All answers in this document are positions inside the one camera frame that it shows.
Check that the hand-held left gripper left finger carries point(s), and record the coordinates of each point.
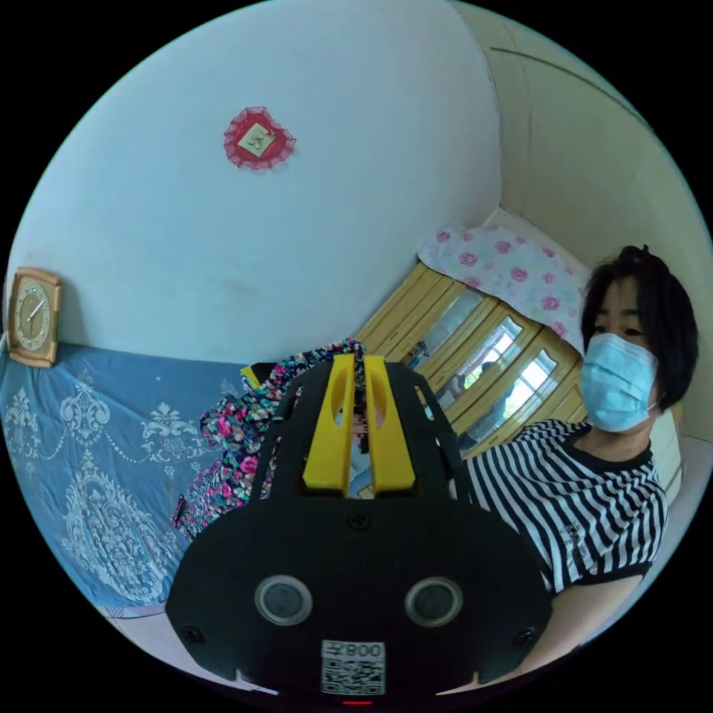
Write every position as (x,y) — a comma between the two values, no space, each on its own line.
(326,440)

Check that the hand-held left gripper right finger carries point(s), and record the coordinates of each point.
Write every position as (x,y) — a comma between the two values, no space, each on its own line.
(390,445)

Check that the floral patterned pants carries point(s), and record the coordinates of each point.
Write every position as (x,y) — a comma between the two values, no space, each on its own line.
(239,423)

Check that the person's left forearm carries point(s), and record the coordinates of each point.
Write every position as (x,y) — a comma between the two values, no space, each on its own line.
(535,646)

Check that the wooden cupboard with glass doors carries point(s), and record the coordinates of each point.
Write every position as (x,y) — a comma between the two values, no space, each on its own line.
(409,317)

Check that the person's body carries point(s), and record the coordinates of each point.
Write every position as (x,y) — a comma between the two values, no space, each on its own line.
(562,490)

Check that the bed with blue printed sheet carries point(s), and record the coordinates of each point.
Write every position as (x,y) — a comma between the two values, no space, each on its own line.
(94,445)

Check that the red heart wall ornament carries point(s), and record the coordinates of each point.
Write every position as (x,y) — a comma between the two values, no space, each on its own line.
(259,139)

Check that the wooden framed wall clock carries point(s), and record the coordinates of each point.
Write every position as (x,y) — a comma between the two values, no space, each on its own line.
(33,317)

